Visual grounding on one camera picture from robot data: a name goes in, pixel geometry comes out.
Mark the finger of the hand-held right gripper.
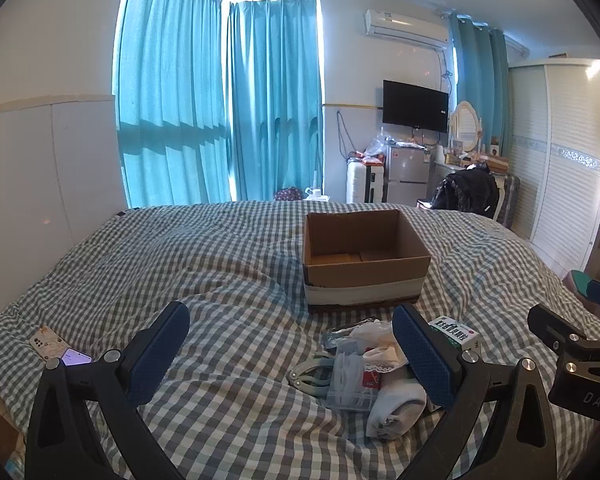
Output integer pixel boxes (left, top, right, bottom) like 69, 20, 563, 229
527, 304, 600, 359

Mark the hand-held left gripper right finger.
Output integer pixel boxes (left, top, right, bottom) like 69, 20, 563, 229
391, 302, 556, 480

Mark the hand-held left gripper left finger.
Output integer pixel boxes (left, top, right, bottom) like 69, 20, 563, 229
25, 301, 191, 480

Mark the white green medicine box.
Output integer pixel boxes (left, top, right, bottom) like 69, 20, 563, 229
427, 315, 483, 354

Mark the white cloth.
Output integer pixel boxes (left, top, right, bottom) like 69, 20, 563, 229
349, 320, 411, 374

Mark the white sock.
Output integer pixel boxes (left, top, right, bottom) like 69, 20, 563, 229
366, 374, 428, 442

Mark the brown cardboard box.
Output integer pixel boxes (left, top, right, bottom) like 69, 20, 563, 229
302, 209, 432, 314

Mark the teal and pink object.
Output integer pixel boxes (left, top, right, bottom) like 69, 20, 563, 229
569, 269, 600, 311

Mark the clear plastic packet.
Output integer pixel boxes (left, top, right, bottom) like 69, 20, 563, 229
324, 337, 382, 411

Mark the smartphone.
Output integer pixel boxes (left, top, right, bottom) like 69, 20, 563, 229
59, 347, 94, 367

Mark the grey checked blanket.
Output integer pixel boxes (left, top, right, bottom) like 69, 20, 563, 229
0, 200, 600, 480

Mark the patterned phone case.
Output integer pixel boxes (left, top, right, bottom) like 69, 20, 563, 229
29, 326, 74, 359

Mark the grey-green clip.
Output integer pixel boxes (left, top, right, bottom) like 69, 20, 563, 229
287, 352, 339, 394

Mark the silver suitcase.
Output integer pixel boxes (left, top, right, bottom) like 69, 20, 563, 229
495, 172, 522, 226

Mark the black backpack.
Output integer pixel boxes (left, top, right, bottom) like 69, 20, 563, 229
429, 167, 501, 219

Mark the white slatted wardrobe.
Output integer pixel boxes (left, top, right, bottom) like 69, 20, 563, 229
506, 58, 600, 273

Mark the silver fridge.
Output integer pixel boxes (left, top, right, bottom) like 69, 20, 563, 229
384, 143, 435, 206

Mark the white suitcase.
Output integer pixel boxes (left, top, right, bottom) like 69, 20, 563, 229
345, 159, 387, 205

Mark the white headboard panel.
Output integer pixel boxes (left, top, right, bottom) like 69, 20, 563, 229
0, 93, 129, 332

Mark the oval white-framed mirror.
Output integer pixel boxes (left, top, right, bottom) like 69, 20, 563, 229
448, 101, 483, 154

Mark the clear plastic bag of goods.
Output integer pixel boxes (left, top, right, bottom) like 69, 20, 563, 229
364, 131, 397, 161

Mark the narrow teal curtain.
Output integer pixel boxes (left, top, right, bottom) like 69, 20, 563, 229
449, 12, 511, 157

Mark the wide teal curtain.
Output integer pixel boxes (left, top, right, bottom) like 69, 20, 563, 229
114, 0, 234, 209

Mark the white air conditioner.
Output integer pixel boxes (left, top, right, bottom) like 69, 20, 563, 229
363, 8, 451, 51

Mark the wall cable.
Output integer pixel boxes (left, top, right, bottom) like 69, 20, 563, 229
335, 109, 356, 159

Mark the black wall television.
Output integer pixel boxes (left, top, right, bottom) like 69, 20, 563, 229
382, 79, 450, 134

